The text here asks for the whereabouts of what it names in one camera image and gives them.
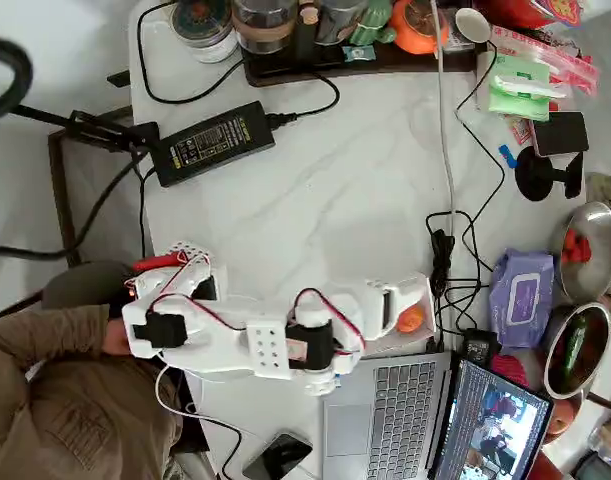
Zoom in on small orange fruit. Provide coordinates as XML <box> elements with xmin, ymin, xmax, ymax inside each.
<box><xmin>397</xmin><ymin>305</ymin><xmax>426</xmax><ymax>335</ymax></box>

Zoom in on brown sleeved forearm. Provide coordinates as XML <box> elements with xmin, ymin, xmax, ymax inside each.
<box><xmin>0</xmin><ymin>304</ymin><xmax>111</xmax><ymax>359</ymax></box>

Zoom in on person bare hand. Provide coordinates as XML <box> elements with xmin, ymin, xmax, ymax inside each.
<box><xmin>102</xmin><ymin>319</ymin><xmax>135</xmax><ymax>357</ymax></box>

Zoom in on small black charger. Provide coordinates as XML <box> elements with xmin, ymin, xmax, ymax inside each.
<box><xmin>462</xmin><ymin>327</ymin><xmax>501</xmax><ymax>364</ymax></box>

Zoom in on purple wet wipes pack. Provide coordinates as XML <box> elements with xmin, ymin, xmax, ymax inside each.
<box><xmin>487</xmin><ymin>248</ymin><xmax>556</xmax><ymax>356</ymax></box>

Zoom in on silver laptop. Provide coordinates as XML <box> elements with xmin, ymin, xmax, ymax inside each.
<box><xmin>320</xmin><ymin>349</ymin><xmax>556</xmax><ymax>480</ymax></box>

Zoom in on red cloth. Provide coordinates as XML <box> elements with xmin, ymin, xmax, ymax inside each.
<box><xmin>489</xmin><ymin>352</ymin><xmax>530</xmax><ymax>387</ymax></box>

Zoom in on green cucumber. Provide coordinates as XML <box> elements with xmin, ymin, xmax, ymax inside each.
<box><xmin>562</xmin><ymin>314</ymin><xmax>588</xmax><ymax>381</ymax></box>

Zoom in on red strawberry pile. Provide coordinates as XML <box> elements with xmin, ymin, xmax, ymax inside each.
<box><xmin>562</xmin><ymin>228</ymin><xmax>592</xmax><ymax>265</ymax></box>

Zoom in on black phone stand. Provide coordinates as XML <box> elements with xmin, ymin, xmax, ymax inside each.
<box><xmin>513</xmin><ymin>147</ymin><xmax>585</xmax><ymax>203</ymax></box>

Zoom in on black smartphone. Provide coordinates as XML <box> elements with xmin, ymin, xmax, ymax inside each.
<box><xmin>241</xmin><ymin>432</ymin><xmax>314</xmax><ymax>480</ymax></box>

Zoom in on wide steel bowl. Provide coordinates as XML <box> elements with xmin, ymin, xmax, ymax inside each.
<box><xmin>554</xmin><ymin>201</ymin><xmax>611</xmax><ymax>303</ymax></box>

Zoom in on deep steel bowl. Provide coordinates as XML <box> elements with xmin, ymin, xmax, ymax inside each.
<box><xmin>542</xmin><ymin>302</ymin><xmax>611</xmax><ymax>400</ymax></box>

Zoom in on red apple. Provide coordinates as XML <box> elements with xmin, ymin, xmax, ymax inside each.
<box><xmin>547</xmin><ymin>397</ymin><xmax>584</xmax><ymax>444</ymax></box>

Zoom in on red printed sachet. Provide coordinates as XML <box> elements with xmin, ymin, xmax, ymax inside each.
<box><xmin>504</xmin><ymin>115</ymin><xmax>536</xmax><ymax>147</ymax></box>

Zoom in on green tissue pack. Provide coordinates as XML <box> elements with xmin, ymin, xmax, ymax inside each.
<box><xmin>487</xmin><ymin>54</ymin><xmax>554</xmax><ymax>121</ymax></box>

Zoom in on black phone pink case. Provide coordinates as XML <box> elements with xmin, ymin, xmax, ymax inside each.
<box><xmin>529</xmin><ymin>110</ymin><xmax>591</xmax><ymax>157</ymax></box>

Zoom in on red clamp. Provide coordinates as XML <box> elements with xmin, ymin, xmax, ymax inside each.
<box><xmin>132</xmin><ymin>252</ymin><xmax>184</xmax><ymax>274</ymax></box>

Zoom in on black power adapter brick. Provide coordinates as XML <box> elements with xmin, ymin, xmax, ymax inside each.
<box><xmin>149</xmin><ymin>99</ymin><xmax>277</xmax><ymax>188</ymax></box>

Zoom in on dark tea tray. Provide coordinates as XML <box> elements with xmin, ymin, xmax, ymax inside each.
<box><xmin>242</xmin><ymin>39</ymin><xmax>489</xmax><ymax>87</ymax></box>

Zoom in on white green wrapper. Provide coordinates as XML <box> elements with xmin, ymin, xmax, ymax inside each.
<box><xmin>494</xmin><ymin>74</ymin><xmax>571</xmax><ymax>99</ymax></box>

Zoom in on teal candy packet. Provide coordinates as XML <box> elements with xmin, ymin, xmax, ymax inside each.
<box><xmin>342</xmin><ymin>43</ymin><xmax>376</xmax><ymax>62</ymax></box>

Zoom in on orange teapot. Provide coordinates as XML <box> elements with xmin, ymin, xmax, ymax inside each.
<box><xmin>388</xmin><ymin>0</ymin><xmax>451</xmax><ymax>55</ymax></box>

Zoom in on green cactus figurine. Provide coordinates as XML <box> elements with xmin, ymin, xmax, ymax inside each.
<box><xmin>348</xmin><ymin>0</ymin><xmax>399</xmax><ymax>46</ymax></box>

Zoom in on clear bag red print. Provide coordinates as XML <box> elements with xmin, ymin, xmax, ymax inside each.
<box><xmin>492</xmin><ymin>24</ymin><xmax>600</xmax><ymax>96</ymax></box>

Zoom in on clear glass jar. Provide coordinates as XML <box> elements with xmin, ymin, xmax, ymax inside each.
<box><xmin>314</xmin><ymin>0</ymin><xmax>366</xmax><ymax>45</ymax></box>

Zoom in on red gift package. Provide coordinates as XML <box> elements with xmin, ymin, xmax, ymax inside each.
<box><xmin>477</xmin><ymin>0</ymin><xmax>584</xmax><ymax>29</ymax></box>

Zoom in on glass jar dark contents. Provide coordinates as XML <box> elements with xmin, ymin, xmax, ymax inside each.
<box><xmin>231</xmin><ymin>0</ymin><xmax>299</xmax><ymax>55</ymax></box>

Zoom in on person brown jacket torso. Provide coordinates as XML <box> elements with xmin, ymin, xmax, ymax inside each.
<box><xmin>0</xmin><ymin>344</ymin><xmax>186</xmax><ymax>480</ymax></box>

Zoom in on glass jar with lid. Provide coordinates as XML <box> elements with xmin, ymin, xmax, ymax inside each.
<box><xmin>170</xmin><ymin>0</ymin><xmax>241</xmax><ymax>64</ymax></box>

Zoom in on black cable with plug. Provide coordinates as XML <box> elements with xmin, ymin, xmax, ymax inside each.
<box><xmin>426</xmin><ymin>209</ymin><xmax>491</xmax><ymax>351</ymax></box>

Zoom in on thin black cable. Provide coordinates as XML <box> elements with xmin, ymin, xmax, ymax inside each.
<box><xmin>454</xmin><ymin>39</ymin><xmax>507</xmax><ymax>281</ymax></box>

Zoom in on black usb cable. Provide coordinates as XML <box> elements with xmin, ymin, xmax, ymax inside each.
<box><xmin>199</xmin><ymin>417</ymin><xmax>244</xmax><ymax>480</ymax></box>

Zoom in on black mains cable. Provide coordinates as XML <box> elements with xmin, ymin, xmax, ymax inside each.
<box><xmin>264</xmin><ymin>69</ymin><xmax>342</xmax><ymax>129</ymax></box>

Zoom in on thick white cable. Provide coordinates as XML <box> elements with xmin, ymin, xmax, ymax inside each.
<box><xmin>429</xmin><ymin>0</ymin><xmax>459</xmax><ymax>221</ymax></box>

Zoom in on dark utensil handle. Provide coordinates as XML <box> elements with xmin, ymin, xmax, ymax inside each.
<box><xmin>584</xmin><ymin>392</ymin><xmax>611</xmax><ymax>416</ymax></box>

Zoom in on white usb cable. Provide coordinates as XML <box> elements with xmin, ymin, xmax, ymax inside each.
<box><xmin>153</xmin><ymin>362</ymin><xmax>206</xmax><ymax>419</ymax></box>

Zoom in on dark wooden chair frame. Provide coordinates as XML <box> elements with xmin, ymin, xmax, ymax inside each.
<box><xmin>47</xmin><ymin>107</ymin><xmax>136</xmax><ymax>266</ymax></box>

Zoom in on black clamp bracket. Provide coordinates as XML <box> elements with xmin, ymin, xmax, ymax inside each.
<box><xmin>9</xmin><ymin>102</ymin><xmax>161</xmax><ymax>154</ymax></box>

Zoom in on thick black output cable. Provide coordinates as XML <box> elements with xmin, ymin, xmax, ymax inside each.
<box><xmin>0</xmin><ymin>149</ymin><xmax>156</xmax><ymax>260</ymax></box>

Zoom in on black looping cable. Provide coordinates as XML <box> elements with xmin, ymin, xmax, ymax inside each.
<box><xmin>136</xmin><ymin>0</ymin><xmax>249</xmax><ymax>105</ymax></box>

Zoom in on black gooseneck hose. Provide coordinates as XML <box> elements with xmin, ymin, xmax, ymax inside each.
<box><xmin>0</xmin><ymin>32</ymin><xmax>35</xmax><ymax>121</ymax></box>

